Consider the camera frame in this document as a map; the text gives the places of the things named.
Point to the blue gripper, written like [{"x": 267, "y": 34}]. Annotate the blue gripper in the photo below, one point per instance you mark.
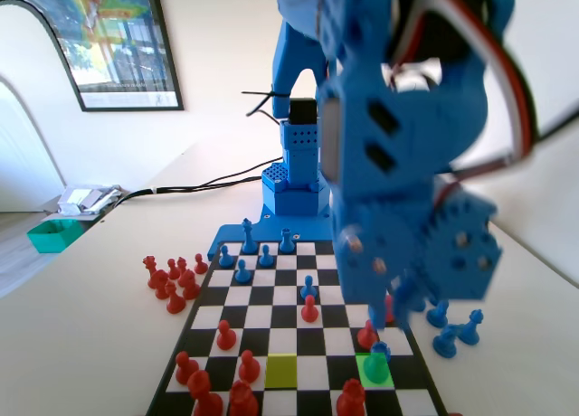
[{"x": 384, "y": 249}]

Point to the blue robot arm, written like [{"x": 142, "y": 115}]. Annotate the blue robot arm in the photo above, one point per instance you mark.
[{"x": 434, "y": 131}]

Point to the blue chess bishop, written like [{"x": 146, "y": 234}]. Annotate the blue chess bishop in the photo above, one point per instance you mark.
[{"x": 437, "y": 317}]

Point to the blue chess knight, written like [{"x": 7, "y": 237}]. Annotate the blue chess knight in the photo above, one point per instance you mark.
[{"x": 445, "y": 343}]

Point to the blue chess pawn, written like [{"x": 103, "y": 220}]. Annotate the blue chess pawn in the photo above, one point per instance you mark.
[
  {"x": 225, "y": 258},
  {"x": 308, "y": 289},
  {"x": 266, "y": 258},
  {"x": 243, "y": 275}
]

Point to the tall red chess piece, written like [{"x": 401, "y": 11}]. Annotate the tall red chess piece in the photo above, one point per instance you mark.
[
  {"x": 203, "y": 389},
  {"x": 243, "y": 400},
  {"x": 350, "y": 400}
]

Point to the blue chess rook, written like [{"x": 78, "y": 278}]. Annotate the blue chess rook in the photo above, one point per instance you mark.
[{"x": 285, "y": 244}]

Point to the blue chess king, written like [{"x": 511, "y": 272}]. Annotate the blue chess king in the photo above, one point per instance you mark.
[{"x": 249, "y": 244}]

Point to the red chess bishop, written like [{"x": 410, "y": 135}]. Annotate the red chess bishop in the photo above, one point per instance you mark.
[{"x": 182, "y": 263}]

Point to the black and white chessboard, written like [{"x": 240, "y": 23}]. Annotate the black and white chessboard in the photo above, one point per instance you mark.
[{"x": 289, "y": 316}]

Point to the black zip tie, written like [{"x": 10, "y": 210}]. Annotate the black zip tie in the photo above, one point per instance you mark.
[{"x": 262, "y": 92}]

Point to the pile of white papers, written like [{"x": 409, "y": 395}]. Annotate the pile of white papers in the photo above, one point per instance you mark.
[{"x": 81, "y": 198}]

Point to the green plastic box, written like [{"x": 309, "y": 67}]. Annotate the green plastic box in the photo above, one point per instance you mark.
[{"x": 50, "y": 239}]

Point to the black framed map poster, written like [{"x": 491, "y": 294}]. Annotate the black framed map poster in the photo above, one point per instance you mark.
[{"x": 126, "y": 50}]

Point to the white arched panel dark edge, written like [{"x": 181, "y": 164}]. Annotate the white arched panel dark edge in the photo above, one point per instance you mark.
[{"x": 27, "y": 50}]

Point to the blue base plate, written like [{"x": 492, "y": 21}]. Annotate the blue base plate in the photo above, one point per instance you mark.
[{"x": 271, "y": 230}]

